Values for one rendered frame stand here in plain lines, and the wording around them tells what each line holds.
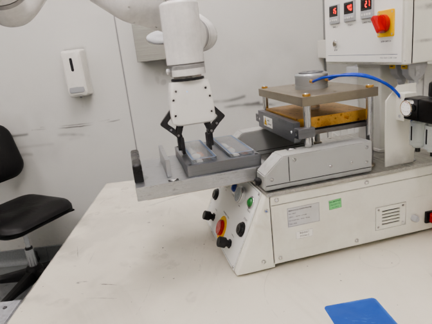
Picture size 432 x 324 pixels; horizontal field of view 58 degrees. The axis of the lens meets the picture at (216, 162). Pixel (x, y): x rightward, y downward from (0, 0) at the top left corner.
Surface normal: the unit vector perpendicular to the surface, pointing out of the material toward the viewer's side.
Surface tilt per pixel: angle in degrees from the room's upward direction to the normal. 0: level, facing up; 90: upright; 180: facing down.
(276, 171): 90
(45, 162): 90
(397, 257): 0
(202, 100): 90
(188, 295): 0
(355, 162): 90
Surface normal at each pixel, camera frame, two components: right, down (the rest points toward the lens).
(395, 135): 0.23, 0.25
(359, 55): -0.97, 0.17
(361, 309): -0.11, -0.95
